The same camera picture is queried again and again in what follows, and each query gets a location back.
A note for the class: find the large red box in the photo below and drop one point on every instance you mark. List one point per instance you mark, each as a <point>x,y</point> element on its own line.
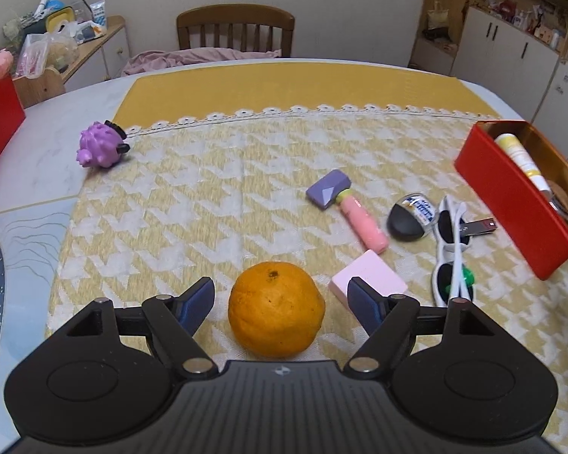
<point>0,118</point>

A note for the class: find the cream tote bag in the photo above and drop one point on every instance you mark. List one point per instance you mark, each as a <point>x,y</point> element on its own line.
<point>438,16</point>

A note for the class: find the purple spiky toy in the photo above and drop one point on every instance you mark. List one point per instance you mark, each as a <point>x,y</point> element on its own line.
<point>99,144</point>

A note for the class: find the white yellow bottle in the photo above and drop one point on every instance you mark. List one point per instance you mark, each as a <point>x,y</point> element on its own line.
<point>518,156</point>

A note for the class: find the white sunglasses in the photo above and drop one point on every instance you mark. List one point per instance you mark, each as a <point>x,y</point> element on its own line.
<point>444,278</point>

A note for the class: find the orange citrus fruit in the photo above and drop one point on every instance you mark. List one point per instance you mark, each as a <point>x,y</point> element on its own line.
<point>274,310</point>

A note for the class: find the pink rectangular box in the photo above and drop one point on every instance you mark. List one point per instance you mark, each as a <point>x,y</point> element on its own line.
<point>374,274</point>

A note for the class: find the wooden white side cabinet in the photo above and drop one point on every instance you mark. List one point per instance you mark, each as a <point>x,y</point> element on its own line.
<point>94,56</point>

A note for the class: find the black silver USB stick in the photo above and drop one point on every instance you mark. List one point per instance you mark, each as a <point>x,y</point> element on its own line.
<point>480,227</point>

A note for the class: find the pink tube with yellow cap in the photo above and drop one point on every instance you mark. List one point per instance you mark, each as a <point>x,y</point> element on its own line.
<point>362,222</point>

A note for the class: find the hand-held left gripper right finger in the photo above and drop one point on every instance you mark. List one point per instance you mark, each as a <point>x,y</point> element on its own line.
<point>362,302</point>

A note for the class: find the wooden chair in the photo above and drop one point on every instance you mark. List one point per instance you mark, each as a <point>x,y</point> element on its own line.
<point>236,16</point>

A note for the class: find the yellow houndstooth tablecloth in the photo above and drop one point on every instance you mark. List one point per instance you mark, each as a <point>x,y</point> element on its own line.
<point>194,208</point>

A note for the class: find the green clip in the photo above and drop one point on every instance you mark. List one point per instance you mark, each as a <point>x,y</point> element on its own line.
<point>466,277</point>

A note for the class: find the white wooden wall cabinet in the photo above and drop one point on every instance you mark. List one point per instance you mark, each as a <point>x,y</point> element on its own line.
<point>501,42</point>

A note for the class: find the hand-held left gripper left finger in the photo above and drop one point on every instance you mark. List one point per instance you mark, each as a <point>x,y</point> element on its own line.
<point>196,302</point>

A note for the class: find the white tube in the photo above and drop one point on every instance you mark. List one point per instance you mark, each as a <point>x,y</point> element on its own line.
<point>44,1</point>

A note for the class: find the pink cloth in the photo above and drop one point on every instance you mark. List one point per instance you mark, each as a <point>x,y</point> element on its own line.
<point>170,59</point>

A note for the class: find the teal yellow lidded box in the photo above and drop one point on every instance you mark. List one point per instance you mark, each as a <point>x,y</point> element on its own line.
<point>59,18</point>

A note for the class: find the blue white table mat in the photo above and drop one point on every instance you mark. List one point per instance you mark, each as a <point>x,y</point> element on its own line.
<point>23,246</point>

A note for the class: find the purple faceted block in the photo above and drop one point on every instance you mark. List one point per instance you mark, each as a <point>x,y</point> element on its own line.
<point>326,188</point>

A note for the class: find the white blue packet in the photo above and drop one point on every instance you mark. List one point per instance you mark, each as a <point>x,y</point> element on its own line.
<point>99,15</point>

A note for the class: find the red tin box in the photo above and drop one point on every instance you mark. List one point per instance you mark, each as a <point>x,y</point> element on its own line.
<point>506,198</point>

